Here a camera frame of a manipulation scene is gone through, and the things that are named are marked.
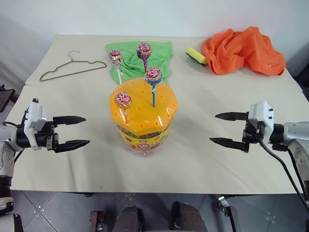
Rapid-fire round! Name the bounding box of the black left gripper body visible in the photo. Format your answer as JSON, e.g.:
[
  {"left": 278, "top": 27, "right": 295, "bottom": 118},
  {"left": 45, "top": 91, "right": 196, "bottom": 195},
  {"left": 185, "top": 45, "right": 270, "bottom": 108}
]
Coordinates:
[{"left": 35, "top": 120, "right": 60, "bottom": 153}]

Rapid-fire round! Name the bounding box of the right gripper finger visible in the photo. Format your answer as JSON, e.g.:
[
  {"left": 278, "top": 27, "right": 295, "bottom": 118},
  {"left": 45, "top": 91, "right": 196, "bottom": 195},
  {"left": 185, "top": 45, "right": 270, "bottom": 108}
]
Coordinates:
[
  {"left": 209, "top": 137, "right": 244, "bottom": 151},
  {"left": 214, "top": 111, "right": 250, "bottom": 122}
]

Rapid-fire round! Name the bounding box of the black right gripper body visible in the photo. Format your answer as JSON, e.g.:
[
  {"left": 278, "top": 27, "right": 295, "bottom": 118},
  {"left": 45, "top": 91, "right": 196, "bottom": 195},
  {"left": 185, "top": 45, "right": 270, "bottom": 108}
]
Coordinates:
[{"left": 241, "top": 112, "right": 263, "bottom": 154}]

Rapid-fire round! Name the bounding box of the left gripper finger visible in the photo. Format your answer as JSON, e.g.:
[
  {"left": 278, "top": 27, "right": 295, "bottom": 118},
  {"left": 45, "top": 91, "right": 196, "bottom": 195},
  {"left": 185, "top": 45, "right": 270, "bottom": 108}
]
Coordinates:
[
  {"left": 54, "top": 139, "right": 91, "bottom": 154},
  {"left": 53, "top": 116, "right": 87, "bottom": 127}
]

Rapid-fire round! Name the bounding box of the lollipop with orange stick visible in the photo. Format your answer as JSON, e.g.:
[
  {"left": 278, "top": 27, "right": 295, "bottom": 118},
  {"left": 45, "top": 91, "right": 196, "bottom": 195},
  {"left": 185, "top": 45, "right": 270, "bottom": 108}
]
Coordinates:
[{"left": 114, "top": 92, "right": 133, "bottom": 123}]

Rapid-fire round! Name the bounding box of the yellow lollipop jar orange lid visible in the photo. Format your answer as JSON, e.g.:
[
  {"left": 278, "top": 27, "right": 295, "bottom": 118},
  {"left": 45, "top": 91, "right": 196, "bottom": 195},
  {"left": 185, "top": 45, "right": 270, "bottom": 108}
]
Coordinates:
[{"left": 109, "top": 77, "right": 179, "bottom": 158}]

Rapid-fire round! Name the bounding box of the lollipop with white stick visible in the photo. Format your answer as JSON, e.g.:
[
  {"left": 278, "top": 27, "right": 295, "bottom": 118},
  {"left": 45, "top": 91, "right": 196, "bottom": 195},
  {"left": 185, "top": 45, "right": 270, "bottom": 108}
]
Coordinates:
[{"left": 108, "top": 49, "right": 124, "bottom": 85}]

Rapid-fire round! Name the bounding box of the lollipop with blue stick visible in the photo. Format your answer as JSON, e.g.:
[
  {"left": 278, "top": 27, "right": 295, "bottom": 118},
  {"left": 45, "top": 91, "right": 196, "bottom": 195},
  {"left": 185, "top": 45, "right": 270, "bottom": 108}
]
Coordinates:
[{"left": 144, "top": 67, "right": 162, "bottom": 108}]

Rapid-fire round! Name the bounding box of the lollipop with purple wrapper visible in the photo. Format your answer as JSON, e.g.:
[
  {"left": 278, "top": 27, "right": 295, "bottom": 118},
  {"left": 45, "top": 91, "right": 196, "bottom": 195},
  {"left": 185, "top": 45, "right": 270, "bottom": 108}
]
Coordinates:
[{"left": 136, "top": 42, "right": 153, "bottom": 73}]

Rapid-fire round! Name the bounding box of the black equipment box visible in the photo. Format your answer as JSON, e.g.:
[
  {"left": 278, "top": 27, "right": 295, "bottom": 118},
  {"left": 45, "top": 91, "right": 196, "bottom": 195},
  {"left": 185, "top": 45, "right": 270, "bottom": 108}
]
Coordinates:
[{"left": 0, "top": 84, "right": 16, "bottom": 113}]

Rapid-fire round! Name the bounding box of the orange cloth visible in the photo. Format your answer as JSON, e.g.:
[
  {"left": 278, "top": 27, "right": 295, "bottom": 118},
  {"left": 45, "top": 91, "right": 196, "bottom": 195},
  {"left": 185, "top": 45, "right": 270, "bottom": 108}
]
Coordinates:
[{"left": 200, "top": 26, "right": 287, "bottom": 76}]

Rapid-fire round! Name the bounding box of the yellow sponge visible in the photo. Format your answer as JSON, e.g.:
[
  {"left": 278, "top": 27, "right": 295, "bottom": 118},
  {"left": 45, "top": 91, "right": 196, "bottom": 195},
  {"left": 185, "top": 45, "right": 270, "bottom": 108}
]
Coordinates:
[{"left": 185, "top": 46, "right": 208, "bottom": 66}]

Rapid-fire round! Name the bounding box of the dark rounded shape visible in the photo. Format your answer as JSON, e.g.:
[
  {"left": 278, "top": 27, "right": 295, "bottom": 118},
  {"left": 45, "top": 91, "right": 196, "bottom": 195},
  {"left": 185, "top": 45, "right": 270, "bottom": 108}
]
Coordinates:
[
  {"left": 112, "top": 205, "right": 146, "bottom": 232},
  {"left": 170, "top": 201, "right": 209, "bottom": 232}
]

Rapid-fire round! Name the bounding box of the green cloth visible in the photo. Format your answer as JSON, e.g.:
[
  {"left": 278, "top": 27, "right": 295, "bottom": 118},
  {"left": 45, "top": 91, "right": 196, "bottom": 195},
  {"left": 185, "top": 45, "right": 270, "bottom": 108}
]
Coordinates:
[{"left": 105, "top": 41, "right": 174, "bottom": 86}]

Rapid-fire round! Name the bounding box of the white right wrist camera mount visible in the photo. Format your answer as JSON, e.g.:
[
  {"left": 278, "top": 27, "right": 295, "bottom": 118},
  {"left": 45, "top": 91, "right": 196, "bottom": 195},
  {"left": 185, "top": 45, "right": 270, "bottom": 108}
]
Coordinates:
[{"left": 248, "top": 100, "right": 275, "bottom": 145}]

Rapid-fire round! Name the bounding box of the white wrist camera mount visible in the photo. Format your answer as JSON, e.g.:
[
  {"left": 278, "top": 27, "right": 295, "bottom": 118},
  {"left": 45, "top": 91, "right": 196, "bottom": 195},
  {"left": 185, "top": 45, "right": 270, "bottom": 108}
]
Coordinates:
[
  {"left": 248, "top": 100, "right": 275, "bottom": 145},
  {"left": 23, "top": 98, "right": 48, "bottom": 151}
]

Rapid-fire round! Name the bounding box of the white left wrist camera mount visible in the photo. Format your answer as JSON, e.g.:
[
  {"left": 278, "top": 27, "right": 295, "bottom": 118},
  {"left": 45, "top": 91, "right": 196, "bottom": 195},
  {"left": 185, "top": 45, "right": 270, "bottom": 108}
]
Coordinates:
[{"left": 23, "top": 98, "right": 48, "bottom": 151}]

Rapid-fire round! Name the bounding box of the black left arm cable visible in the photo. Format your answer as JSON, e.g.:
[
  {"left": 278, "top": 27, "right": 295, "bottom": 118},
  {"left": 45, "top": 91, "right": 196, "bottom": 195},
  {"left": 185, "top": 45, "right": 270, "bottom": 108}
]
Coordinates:
[{"left": 1, "top": 120, "right": 26, "bottom": 165}]

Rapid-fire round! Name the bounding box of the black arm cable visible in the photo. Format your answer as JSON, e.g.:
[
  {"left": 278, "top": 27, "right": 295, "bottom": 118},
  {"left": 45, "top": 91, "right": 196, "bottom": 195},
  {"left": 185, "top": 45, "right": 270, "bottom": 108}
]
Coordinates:
[
  {"left": 1, "top": 120, "right": 26, "bottom": 165},
  {"left": 254, "top": 135, "right": 309, "bottom": 210}
]

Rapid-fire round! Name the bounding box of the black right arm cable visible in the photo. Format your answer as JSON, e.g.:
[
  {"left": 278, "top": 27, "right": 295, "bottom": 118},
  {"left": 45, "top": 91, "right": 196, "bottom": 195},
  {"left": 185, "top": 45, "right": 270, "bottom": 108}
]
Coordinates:
[{"left": 254, "top": 135, "right": 309, "bottom": 210}]

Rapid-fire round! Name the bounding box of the olive wire clothes hanger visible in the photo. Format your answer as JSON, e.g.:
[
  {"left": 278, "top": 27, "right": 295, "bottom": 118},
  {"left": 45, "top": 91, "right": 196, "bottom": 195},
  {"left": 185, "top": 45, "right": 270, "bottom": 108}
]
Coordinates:
[{"left": 40, "top": 50, "right": 108, "bottom": 83}]

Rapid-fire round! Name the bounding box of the brown metal table bracket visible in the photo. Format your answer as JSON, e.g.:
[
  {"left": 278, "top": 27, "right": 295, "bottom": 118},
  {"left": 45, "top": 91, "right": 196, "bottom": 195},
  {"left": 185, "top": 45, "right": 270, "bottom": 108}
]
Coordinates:
[
  {"left": 217, "top": 195, "right": 241, "bottom": 232},
  {"left": 90, "top": 210, "right": 106, "bottom": 232}
]

